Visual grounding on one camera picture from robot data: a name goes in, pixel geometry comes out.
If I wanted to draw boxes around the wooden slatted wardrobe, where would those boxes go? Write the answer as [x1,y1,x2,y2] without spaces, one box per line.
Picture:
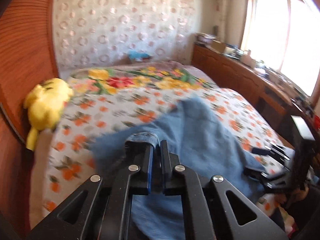
[1,0,58,238]

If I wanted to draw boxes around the stack of books papers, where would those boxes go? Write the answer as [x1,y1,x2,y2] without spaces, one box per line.
[195,33,217,44]

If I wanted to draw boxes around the circle pattern sheer curtain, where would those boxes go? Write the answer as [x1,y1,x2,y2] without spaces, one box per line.
[53,0,196,70]

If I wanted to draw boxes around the orange print bed sheet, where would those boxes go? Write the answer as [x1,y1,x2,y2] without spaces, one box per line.
[42,88,281,215]

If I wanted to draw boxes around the floral pink blanket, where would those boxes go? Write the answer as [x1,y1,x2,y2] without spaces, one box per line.
[67,61,217,95]

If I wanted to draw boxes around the box with teal cloth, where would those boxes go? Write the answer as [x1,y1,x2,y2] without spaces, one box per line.
[127,50,152,62]

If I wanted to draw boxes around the cardboard box on cabinet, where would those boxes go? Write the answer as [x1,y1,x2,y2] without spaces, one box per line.
[210,40,226,53]

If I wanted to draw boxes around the window with wooden frame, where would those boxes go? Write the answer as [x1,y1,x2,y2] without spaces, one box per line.
[241,0,319,97]

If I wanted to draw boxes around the beige window curtain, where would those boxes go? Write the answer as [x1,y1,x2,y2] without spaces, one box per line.
[216,0,230,42]

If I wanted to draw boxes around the yellow Pikachu plush toy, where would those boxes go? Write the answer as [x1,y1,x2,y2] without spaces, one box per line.
[23,78,74,151]

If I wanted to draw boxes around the long wooden sideboard cabinet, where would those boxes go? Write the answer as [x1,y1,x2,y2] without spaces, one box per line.
[191,42,319,142]

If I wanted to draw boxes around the blue denim jeans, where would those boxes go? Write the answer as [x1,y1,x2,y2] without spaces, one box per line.
[89,98,264,239]

